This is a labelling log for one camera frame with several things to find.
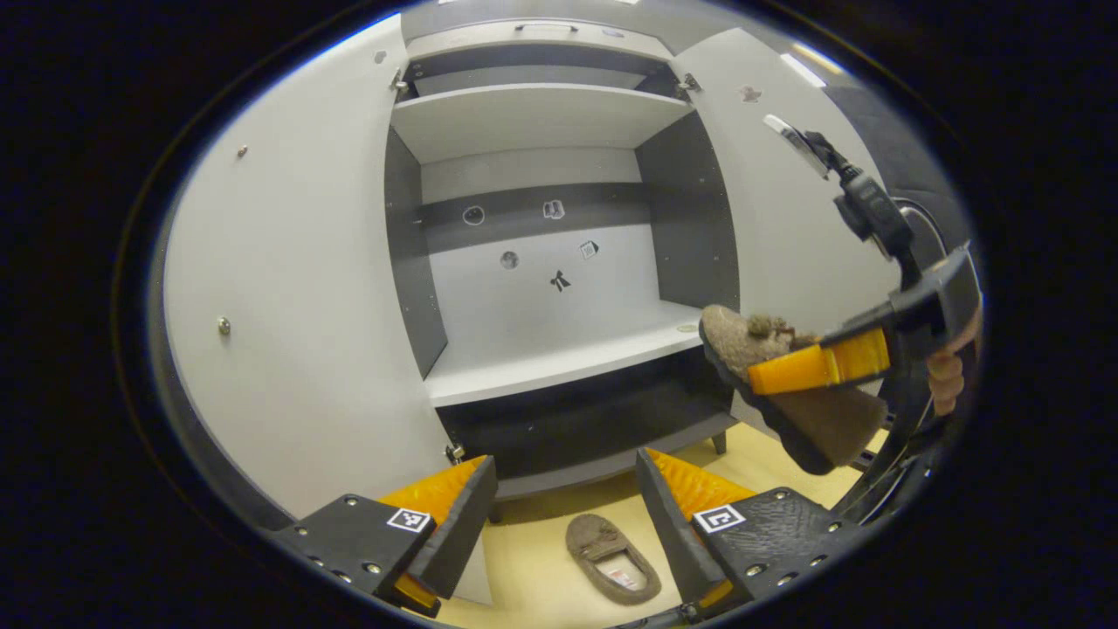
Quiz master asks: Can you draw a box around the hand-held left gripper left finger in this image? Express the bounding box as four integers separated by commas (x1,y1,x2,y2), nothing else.
271,454,499,618

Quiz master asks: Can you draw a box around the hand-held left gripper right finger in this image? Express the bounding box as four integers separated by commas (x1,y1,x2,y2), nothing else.
635,447,870,614

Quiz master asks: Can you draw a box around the brown fuzzy shoe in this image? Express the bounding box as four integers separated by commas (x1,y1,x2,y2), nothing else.
699,304,890,477
565,514,663,606

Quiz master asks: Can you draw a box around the white and grey shoe cabinet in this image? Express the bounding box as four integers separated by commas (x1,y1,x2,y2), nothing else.
384,19,743,525

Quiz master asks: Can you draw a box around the small ceiling light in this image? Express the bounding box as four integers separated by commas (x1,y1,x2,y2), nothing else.
779,51,828,89

